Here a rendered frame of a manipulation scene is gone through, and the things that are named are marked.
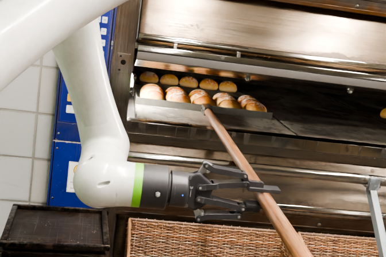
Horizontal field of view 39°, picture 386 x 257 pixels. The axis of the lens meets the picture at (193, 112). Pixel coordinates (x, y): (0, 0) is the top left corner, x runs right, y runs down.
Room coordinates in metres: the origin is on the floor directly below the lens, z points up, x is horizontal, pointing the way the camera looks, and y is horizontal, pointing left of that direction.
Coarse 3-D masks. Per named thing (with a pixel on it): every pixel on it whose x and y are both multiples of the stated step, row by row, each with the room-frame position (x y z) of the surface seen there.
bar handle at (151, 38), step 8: (152, 40) 1.66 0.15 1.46; (160, 40) 1.66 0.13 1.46; (168, 40) 1.66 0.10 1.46; (176, 40) 1.67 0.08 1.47; (184, 40) 1.67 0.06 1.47; (176, 48) 1.66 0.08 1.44; (216, 48) 1.69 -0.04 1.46; (224, 48) 1.69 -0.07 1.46; (232, 48) 1.69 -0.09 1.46; (240, 48) 1.70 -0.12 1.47; (240, 56) 1.69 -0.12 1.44
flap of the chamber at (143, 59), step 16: (144, 64) 1.72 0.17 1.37; (160, 64) 1.67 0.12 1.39; (176, 64) 1.62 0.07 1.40; (192, 64) 1.62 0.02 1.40; (208, 64) 1.63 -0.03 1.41; (224, 64) 1.64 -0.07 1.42; (240, 64) 1.65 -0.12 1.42; (256, 80) 1.85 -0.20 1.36; (272, 80) 1.79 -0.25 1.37; (288, 80) 1.74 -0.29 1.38; (304, 80) 1.69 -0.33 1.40; (320, 80) 1.68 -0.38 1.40; (336, 80) 1.69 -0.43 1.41; (352, 80) 1.70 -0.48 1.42; (368, 80) 1.71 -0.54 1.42
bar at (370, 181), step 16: (128, 160) 1.38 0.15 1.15; (144, 160) 1.38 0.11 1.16; (160, 160) 1.39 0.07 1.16; (176, 160) 1.39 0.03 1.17; (192, 160) 1.40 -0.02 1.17; (208, 160) 1.41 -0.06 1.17; (224, 160) 1.43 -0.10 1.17; (288, 176) 1.44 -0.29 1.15; (304, 176) 1.44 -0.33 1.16; (320, 176) 1.45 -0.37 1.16; (336, 176) 1.46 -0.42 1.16; (352, 176) 1.47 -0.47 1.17; (368, 176) 1.48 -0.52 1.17; (384, 176) 1.49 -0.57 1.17; (368, 192) 1.47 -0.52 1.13; (384, 240) 1.36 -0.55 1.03; (384, 256) 1.33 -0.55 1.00
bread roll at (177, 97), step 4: (172, 96) 2.11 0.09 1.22; (176, 96) 2.11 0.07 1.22; (180, 96) 2.11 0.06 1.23; (184, 96) 2.12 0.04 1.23; (188, 96) 2.14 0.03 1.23; (172, 100) 2.10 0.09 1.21; (176, 100) 2.10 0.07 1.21; (180, 100) 2.10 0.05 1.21; (184, 100) 2.11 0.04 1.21; (188, 100) 2.12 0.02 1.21
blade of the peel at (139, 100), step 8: (136, 96) 2.09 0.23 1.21; (144, 104) 2.07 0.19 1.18; (152, 104) 2.08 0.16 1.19; (160, 104) 2.08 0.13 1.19; (168, 104) 2.09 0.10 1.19; (176, 104) 2.09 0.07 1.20; (184, 104) 2.09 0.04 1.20; (192, 104) 2.10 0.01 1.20; (200, 104) 2.10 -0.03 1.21; (216, 112) 2.11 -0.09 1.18; (224, 112) 2.12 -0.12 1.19; (232, 112) 2.12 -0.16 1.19; (240, 112) 2.12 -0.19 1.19; (248, 112) 2.13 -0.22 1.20; (256, 112) 2.13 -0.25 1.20; (264, 112) 2.14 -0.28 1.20
